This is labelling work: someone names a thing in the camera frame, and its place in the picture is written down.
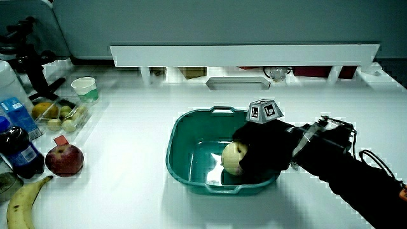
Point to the person's right hand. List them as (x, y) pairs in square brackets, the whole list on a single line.
[(267, 146)]

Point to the clear plastic fruit box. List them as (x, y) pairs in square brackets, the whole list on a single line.
[(83, 122)]

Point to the small dark box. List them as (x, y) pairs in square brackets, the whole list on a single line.
[(157, 71)]

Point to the red tag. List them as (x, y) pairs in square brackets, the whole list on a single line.
[(61, 140)]

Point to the red apple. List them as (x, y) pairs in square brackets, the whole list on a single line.
[(64, 160)]

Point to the green deep plastic plate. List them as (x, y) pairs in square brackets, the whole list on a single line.
[(194, 133)]

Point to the narrow red box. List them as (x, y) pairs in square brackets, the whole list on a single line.
[(347, 72)]

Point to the wide red box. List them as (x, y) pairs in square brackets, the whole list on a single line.
[(311, 71)]

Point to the grey partition panel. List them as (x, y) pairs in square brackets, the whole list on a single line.
[(222, 22), (47, 19)]

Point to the dark cola bottle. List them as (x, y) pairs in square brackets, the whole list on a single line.
[(19, 159)]

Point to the clear glass cup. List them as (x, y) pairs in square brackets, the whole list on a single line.
[(277, 73)]

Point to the white desk shelf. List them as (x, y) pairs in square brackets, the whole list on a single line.
[(241, 55)]

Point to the brown cardboard box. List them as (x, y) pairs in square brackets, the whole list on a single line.
[(192, 72)]

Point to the grey rectangular tray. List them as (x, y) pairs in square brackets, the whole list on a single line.
[(238, 83)]

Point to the orange fruit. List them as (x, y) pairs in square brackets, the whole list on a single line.
[(45, 110)]

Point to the small green fruit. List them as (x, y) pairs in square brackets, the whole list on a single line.
[(65, 110), (54, 124), (69, 125)]

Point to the white and green paper cup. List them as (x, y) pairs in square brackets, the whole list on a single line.
[(84, 90)]

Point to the blue drink carton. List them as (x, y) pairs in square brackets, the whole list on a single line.
[(19, 116)]

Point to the white plastic jug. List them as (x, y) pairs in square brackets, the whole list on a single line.
[(9, 86)]

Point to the yellow banana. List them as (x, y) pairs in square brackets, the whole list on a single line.
[(22, 203)]

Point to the yellow-green apple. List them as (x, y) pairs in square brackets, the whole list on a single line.
[(230, 157)]

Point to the glass bowl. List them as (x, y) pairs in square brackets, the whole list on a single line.
[(9, 187)]

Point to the black tripod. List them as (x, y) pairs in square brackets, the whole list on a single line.
[(35, 76)]

